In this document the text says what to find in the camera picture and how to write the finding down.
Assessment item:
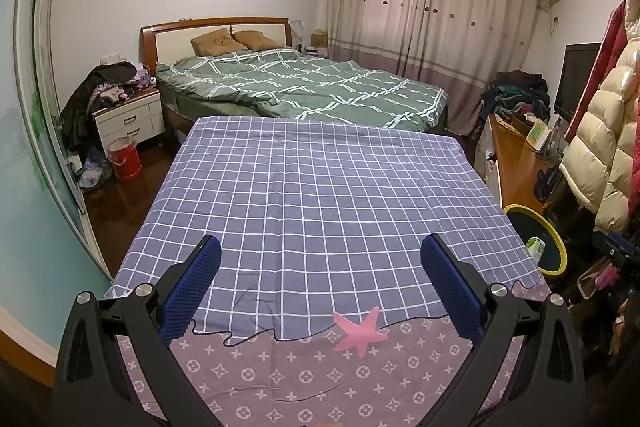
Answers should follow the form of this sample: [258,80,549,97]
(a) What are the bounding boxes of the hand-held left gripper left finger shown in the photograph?
[52,234,223,427]

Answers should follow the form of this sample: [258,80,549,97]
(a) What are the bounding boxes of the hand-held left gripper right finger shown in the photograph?
[421,234,587,427]

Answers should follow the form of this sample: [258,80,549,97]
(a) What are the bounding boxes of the green and white bottle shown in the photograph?
[526,237,547,267]

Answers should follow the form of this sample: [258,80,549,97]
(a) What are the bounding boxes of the yellow-rimmed trash bin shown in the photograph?
[502,204,568,276]

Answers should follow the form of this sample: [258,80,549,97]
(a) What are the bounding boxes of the pink star patch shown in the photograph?
[332,307,388,358]

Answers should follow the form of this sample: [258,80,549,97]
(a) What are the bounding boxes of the black bag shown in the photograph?
[532,164,563,202]

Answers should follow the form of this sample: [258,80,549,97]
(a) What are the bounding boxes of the cream down jacket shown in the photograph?
[559,49,640,235]

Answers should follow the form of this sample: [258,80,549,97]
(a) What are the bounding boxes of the wooden desk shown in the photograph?
[482,113,563,212]

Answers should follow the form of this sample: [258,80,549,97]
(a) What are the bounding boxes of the mauve patterned cloth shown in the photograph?
[107,279,553,427]

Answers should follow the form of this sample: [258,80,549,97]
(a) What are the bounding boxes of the red bucket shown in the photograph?
[106,137,143,181]

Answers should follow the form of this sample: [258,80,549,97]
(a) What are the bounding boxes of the plastic bags on floor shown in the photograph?
[72,147,113,192]

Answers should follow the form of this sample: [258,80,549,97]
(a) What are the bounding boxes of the white nightstand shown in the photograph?
[92,87,166,152]

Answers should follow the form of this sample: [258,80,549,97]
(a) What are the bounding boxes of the black television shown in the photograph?
[552,43,602,122]

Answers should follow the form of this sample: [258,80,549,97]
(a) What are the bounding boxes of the dark pile of clothes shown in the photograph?
[480,70,551,122]

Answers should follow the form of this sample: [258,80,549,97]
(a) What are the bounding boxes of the pile of clothes on nightstand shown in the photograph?
[92,67,158,102]

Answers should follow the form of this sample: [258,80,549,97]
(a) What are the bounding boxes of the black jacket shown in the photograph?
[60,62,138,152]

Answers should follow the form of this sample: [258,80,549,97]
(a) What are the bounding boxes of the red down jacket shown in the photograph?
[565,0,640,142]

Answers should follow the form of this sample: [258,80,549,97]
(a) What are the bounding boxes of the sliding wardrobe door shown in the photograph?
[0,0,113,358]

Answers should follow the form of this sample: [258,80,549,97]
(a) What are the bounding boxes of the green checked quilt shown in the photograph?
[154,48,449,131]

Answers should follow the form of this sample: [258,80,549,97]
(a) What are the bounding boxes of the brown pillow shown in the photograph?
[190,28,241,56]
[234,30,280,50]

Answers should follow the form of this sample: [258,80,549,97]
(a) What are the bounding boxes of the wooden bed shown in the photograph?
[140,17,450,132]

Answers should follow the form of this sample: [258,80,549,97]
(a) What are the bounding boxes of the pink curtain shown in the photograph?
[325,0,543,92]

